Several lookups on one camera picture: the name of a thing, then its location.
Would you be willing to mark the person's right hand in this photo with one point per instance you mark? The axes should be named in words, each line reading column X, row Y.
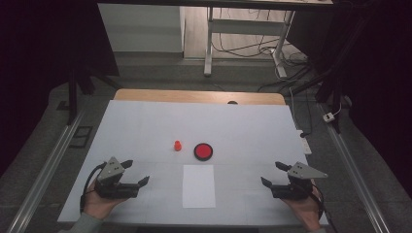
column 304, row 210

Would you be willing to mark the aluminium rail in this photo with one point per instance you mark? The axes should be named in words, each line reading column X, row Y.
column 48, row 168
column 353, row 168

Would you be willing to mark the person's left hand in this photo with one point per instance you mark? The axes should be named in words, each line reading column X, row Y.
column 97, row 205

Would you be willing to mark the white cabinet panel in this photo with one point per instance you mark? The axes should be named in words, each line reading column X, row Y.
column 139, row 27

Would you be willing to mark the dark curtain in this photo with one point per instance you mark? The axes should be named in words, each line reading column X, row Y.
column 388, row 81
column 32, row 64

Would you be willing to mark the white desk frame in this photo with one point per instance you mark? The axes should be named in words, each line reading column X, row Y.
column 246, row 27

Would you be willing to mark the white paper sheet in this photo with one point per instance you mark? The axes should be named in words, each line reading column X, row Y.
column 199, row 187

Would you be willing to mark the wooden table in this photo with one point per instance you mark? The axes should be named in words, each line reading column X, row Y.
column 194, row 96

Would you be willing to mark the black stand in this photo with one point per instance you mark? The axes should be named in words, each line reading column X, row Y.
column 73, row 97
column 336, row 81

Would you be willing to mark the black floor plate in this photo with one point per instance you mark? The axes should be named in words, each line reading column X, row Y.
column 81, row 136

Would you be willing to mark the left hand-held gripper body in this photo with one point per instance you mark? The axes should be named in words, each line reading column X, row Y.
column 111, row 171

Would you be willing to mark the small white adapter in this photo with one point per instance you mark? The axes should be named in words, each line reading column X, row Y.
column 328, row 117

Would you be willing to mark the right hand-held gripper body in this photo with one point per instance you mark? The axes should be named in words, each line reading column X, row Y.
column 301, row 173

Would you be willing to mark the small orange bottle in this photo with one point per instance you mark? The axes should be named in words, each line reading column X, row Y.
column 177, row 146

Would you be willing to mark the white power strip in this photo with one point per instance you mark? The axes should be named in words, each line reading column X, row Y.
column 305, row 144

